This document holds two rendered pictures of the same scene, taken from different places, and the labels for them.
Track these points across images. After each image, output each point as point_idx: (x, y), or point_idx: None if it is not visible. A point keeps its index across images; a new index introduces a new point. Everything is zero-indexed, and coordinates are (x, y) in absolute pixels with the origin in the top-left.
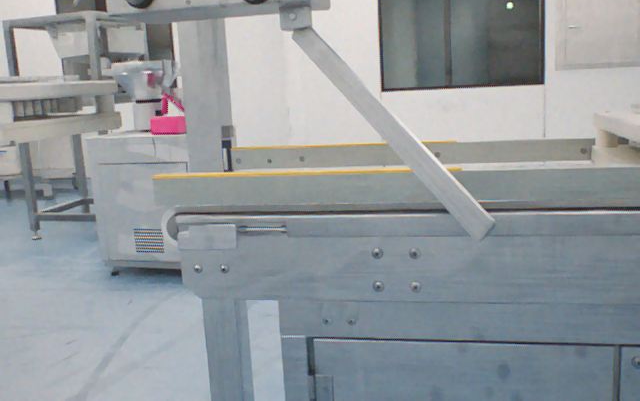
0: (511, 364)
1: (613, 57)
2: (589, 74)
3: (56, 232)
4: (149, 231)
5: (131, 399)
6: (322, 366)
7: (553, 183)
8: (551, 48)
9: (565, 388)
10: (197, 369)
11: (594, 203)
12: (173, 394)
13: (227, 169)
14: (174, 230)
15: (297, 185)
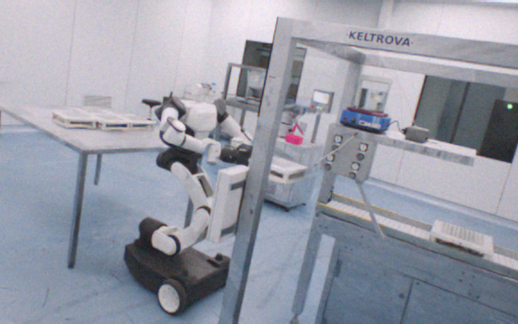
0: (387, 273)
1: None
2: None
3: (220, 164)
4: (271, 183)
5: (256, 252)
6: (341, 257)
7: (405, 236)
8: None
9: (398, 283)
10: (282, 250)
11: (414, 243)
12: (272, 256)
13: (329, 198)
14: (317, 215)
15: (348, 216)
